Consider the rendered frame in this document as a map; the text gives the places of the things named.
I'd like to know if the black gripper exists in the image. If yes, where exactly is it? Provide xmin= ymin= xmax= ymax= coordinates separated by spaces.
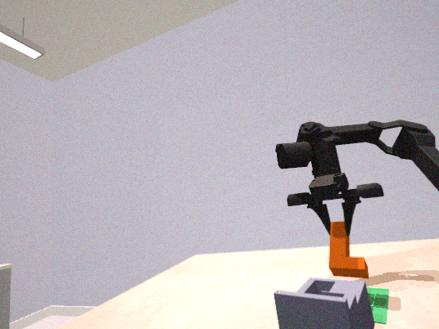
xmin=287 ymin=162 xmax=384 ymax=237

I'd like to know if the orange l-shaped part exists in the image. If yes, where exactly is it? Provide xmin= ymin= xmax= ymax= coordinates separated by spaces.
xmin=329 ymin=222 xmax=369 ymax=278

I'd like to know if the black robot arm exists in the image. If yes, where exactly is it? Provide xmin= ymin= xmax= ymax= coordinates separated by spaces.
xmin=275 ymin=119 xmax=439 ymax=201

